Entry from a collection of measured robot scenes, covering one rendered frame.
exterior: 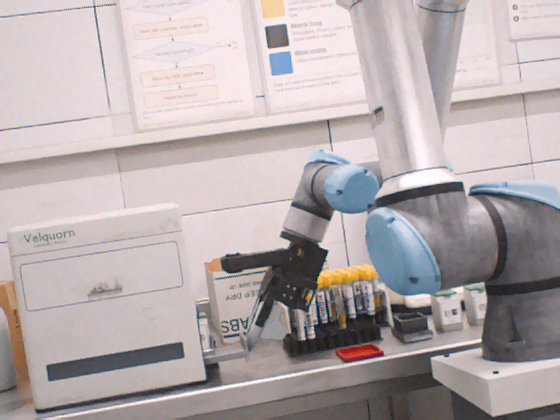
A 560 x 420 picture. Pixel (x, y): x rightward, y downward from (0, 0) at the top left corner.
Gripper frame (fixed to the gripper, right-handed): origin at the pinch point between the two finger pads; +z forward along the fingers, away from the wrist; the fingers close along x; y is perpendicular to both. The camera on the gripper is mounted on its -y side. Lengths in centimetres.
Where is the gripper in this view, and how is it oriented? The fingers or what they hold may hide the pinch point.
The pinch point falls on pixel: (247, 342)
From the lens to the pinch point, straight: 139.4
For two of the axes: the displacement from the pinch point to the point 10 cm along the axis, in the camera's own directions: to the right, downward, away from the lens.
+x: -1.6, -0.3, 9.9
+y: 9.2, 3.6, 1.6
